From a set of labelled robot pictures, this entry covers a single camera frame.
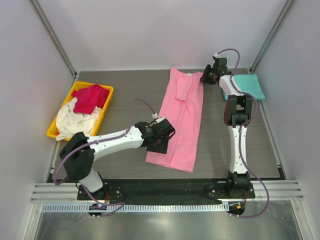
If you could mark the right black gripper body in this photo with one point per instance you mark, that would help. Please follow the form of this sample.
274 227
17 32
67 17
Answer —
208 75

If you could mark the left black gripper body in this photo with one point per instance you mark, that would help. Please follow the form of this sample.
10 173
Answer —
159 140

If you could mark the pink t shirt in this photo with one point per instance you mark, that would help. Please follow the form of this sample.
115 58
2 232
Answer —
182 105

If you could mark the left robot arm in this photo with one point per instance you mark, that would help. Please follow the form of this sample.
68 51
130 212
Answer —
79 154

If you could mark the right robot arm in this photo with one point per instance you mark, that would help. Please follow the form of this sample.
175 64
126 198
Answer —
237 115

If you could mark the folded teal t shirt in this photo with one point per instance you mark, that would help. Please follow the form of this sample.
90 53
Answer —
245 83

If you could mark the red t shirt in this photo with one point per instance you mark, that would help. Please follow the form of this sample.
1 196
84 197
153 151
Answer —
89 98

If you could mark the white t shirt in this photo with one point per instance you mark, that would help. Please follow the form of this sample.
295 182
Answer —
69 123

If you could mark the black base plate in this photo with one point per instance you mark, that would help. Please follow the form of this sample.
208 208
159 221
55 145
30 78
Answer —
170 192

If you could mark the right aluminium frame post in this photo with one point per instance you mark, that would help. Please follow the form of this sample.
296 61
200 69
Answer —
279 21

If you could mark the aluminium frame post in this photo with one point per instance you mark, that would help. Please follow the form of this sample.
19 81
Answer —
52 35
279 21

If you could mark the slotted cable duct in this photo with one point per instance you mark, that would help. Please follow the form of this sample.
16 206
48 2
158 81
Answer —
93 207

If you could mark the left aluminium frame post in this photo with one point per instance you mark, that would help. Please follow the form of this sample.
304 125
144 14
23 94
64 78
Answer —
52 35

